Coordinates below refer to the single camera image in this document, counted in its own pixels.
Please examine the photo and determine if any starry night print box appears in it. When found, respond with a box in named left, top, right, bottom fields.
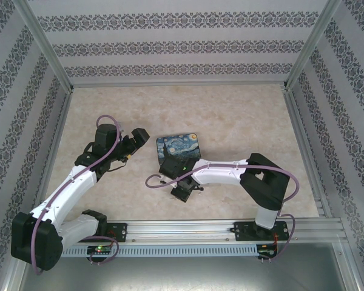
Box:
left=155, top=132, right=201, bottom=167

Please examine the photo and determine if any grey metal sheet panel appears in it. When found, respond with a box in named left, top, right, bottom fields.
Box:
left=0, top=239, right=364, bottom=291

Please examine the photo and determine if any left circuit board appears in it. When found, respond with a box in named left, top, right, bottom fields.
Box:
left=87, top=246, right=113, bottom=255

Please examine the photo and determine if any circuit board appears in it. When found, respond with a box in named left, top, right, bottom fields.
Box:
left=258, top=244, right=277, bottom=258
left=87, top=246, right=113, bottom=255

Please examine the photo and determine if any right circuit board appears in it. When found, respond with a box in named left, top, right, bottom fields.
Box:
left=258, top=244, right=277, bottom=258

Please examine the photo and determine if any thin black left wrist cable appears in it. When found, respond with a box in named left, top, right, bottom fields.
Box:
left=107, top=159, right=129, bottom=173

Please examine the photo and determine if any aluminium mounting rail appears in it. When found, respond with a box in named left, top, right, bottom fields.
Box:
left=16, top=219, right=348, bottom=244

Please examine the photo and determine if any aluminium side rail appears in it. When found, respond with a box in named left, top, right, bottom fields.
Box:
left=283, top=87, right=333, bottom=219
left=29, top=89, right=75, bottom=222

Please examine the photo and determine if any slotted grey cable duct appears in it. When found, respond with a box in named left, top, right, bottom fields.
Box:
left=60, top=244, right=259, bottom=258

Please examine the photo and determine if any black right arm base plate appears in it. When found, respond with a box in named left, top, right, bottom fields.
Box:
left=233, top=221, right=291, bottom=243

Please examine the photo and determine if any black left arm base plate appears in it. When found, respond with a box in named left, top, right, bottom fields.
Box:
left=78, top=222, right=129, bottom=244

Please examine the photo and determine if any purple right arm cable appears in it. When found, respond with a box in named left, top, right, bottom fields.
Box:
left=145, top=163, right=301, bottom=264

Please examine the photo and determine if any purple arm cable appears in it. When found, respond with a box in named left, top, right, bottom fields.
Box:
left=145, top=163, right=301, bottom=264
left=31, top=114, right=124, bottom=276

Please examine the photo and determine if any aluminium frame post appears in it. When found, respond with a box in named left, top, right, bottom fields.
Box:
left=16, top=0, right=75, bottom=93
left=283, top=0, right=343, bottom=90

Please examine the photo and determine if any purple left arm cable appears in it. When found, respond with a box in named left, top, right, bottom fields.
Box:
left=31, top=114, right=124, bottom=276

